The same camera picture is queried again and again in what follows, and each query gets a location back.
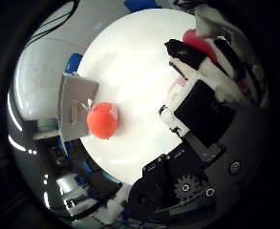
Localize pink axolotl plush toy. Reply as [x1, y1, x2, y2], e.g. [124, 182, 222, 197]
[176, 29, 219, 90]

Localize red tomato plush toy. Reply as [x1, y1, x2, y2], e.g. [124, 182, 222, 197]
[85, 101, 120, 140]

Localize grey cardboard box container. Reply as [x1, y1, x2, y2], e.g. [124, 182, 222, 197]
[56, 73, 100, 143]

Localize blue chair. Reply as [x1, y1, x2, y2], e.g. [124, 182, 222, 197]
[64, 52, 84, 75]
[123, 0, 162, 13]

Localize black cables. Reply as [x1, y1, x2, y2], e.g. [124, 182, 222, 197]
[28, 0, 81, 44]

